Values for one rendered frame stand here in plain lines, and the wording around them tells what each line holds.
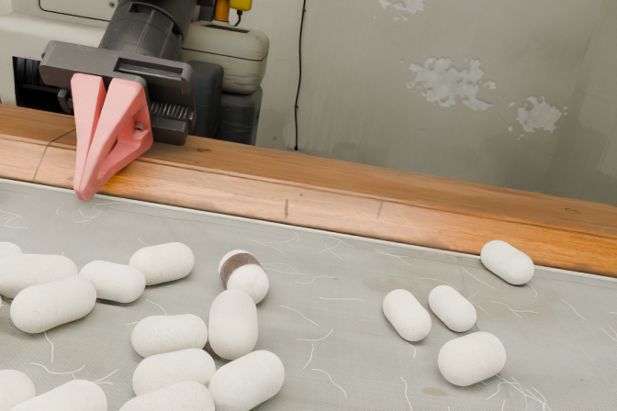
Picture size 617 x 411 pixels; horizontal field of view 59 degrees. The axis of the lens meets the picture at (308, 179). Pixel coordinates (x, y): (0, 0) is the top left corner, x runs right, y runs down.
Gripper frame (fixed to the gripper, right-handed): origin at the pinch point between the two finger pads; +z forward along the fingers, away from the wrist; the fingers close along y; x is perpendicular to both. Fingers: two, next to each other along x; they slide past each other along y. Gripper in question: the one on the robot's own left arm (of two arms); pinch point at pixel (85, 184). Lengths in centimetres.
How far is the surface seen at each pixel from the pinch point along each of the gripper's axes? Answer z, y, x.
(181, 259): 6.0, 8.1, -4.5
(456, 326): 7.3, 23.0, -4.6
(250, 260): 5.6, 11.7, -5.1
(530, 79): -152, 107, 124
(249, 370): 12.4, 12.7, -10.1
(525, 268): 1.4, 29.1, -1.1
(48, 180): -1.6, -3.9, 3.2
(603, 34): -159, 127, 101
